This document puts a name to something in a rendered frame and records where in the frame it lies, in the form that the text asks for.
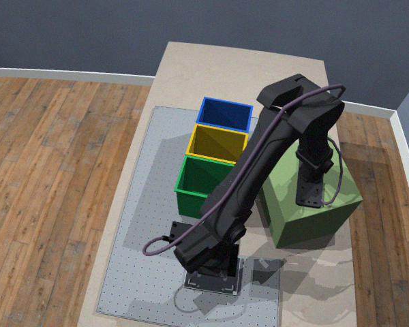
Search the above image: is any green bin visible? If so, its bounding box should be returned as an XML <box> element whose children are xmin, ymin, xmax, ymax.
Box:
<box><xmin>174</xmin><ymin>155</ymin><xmax>234</xmax><ymax>219</ymax></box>

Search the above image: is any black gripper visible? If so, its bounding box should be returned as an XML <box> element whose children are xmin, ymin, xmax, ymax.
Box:
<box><xmin>198</xmin><ymin>244</ymin><xmax>232</xmax><ymax>278</ymax></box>

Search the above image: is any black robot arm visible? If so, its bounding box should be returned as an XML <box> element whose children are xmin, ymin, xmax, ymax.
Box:
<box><xmin>173</xmin><ymin>74</ymin><xmax>345</xmax><ymax>274</ymax></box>

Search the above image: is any yellow bin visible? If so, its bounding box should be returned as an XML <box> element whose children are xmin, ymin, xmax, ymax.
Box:
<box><xmin>186</xmin><ymin>123</ymin><xmax>248</xmax><ymax>165</ymax></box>

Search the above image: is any blue open-top bin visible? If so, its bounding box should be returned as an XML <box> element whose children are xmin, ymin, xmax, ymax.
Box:
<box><xmin>196</xmin><ymin>97</ymin><xmax>253</xmax><ymax>134</ymax></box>

